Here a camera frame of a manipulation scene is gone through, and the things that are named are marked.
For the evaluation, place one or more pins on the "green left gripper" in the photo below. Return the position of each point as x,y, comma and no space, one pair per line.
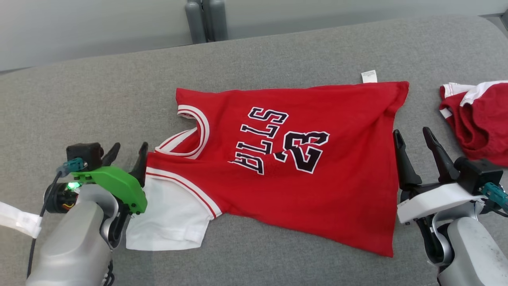
119,184

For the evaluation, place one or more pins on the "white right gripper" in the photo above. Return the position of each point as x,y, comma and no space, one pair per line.
436,200

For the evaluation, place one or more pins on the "red shorts white stripes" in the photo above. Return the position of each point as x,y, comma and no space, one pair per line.
484,127

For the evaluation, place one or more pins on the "red Bulls basketball jersey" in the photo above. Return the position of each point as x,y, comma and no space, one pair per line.
317,198

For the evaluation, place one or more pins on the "grey fabric sofa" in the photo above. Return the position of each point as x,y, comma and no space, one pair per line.
278,51

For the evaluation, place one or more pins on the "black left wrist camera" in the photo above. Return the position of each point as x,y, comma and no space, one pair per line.
83,153

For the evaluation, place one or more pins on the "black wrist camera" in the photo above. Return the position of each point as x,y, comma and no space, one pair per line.
83,153
476,174

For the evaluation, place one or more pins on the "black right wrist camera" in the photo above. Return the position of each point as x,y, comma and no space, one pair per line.
476,174

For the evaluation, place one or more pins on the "grey partition post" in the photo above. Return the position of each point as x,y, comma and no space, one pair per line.
195,24
216,22

